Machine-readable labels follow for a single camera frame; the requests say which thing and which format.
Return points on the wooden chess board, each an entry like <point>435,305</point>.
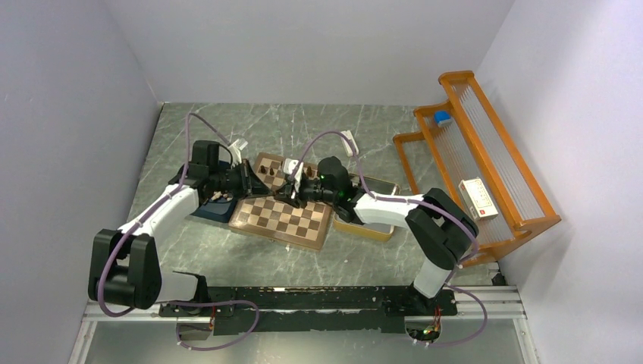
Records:
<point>275,220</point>

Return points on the blue tray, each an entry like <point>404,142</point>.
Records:
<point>219,210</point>

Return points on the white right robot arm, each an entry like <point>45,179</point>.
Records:
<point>441,228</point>

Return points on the white small box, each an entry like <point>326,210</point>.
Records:
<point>477,199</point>

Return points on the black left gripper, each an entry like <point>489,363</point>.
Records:
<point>250,184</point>

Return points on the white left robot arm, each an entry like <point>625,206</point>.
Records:
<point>125,272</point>

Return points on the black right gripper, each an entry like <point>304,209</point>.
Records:
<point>289,196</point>

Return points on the orange wooden rack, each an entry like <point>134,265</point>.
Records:
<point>477,144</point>

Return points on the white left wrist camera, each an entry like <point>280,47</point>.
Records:
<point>236,149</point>

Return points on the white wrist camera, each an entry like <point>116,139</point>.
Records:
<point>293,170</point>
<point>236,149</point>

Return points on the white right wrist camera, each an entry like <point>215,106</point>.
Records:
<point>293,170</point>

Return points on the blue round object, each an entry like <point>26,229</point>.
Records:
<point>442,118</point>

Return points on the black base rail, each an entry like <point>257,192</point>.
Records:
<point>234,310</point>

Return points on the white clip on table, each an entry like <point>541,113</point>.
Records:
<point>349,143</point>

